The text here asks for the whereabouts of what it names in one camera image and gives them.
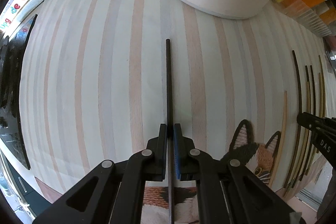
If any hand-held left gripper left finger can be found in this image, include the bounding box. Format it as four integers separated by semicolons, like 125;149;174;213
33;124;168;224

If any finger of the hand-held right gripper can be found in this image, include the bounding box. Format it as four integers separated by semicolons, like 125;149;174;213
297;112;336;136

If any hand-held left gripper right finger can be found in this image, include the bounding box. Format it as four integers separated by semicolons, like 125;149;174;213
173;123;295;224

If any black chopstick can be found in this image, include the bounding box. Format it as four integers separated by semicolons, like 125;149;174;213
166;39;176;224
283;50;302;188

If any dark brown chopstick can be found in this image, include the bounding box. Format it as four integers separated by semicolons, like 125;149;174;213
290;65;311;185
298;65;317;182

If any dark cloth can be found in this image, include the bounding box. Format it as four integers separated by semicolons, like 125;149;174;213
318;182;336;224

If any striped cat print mat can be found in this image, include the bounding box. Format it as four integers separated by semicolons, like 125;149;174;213
18;0;334;224

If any dark cabinet drawer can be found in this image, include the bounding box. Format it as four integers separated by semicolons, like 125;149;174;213
0;151;50;216

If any black glossy panel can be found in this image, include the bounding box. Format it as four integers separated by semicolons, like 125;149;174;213
0;14;38;169

